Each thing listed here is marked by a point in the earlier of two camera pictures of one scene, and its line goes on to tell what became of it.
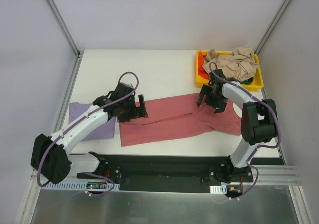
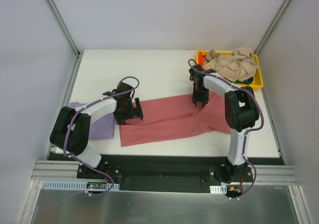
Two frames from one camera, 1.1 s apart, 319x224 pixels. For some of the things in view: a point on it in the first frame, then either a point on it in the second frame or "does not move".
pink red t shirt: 178,117 does not move
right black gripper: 212,100 to 200,94
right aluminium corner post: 276,19 does not move
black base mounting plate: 186,174 does not move
